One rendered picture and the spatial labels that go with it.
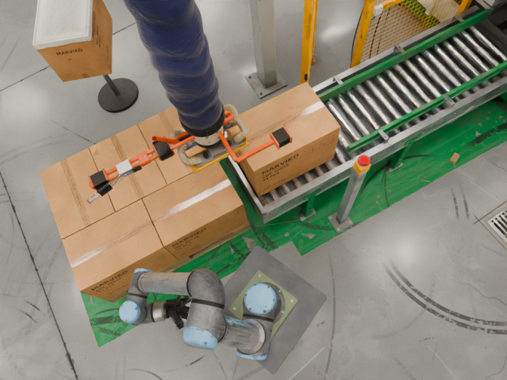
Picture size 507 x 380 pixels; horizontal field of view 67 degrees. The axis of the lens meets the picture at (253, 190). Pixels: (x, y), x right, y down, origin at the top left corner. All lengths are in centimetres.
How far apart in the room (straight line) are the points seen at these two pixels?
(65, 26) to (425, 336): 336
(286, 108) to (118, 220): 136
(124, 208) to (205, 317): 162
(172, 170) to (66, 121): 161
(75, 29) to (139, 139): 88
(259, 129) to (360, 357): 172
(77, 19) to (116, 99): 100
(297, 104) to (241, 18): 209
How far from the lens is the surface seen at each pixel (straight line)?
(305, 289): 224
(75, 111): 416
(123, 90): 405
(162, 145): 204
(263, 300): 188
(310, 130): 238
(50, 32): 329
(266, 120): 242
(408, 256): 319
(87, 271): 279
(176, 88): 163
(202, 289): 135
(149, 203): 276
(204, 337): 133
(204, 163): 207
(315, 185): 260
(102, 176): 206
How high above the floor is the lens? 296
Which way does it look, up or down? 66 degrees down
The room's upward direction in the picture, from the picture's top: 12 degrees counter-clockwise
